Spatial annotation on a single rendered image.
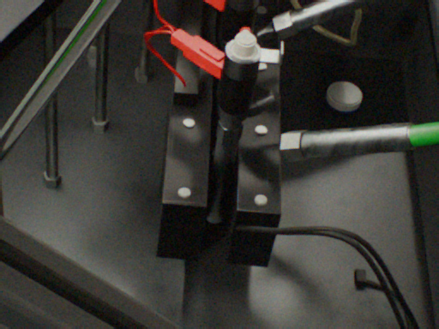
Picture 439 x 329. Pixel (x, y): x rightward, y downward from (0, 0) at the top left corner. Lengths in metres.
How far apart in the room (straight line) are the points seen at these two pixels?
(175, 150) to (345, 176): 0.26
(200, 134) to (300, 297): 0.20
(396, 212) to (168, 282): 0.25
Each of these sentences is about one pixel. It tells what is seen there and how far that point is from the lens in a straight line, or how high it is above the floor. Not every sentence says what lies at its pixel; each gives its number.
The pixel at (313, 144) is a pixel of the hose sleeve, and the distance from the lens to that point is 0.69.
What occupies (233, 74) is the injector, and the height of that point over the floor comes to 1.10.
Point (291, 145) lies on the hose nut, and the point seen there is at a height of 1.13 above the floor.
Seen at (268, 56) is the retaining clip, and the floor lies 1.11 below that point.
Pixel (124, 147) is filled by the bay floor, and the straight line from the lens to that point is 1.07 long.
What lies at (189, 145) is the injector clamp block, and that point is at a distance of 0.88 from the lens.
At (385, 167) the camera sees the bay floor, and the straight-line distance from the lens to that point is 1.10.
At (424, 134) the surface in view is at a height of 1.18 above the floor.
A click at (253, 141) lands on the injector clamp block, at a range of 0.89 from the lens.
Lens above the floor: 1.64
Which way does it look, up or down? 48 degrees down
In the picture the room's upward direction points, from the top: 7 degrees clockwise
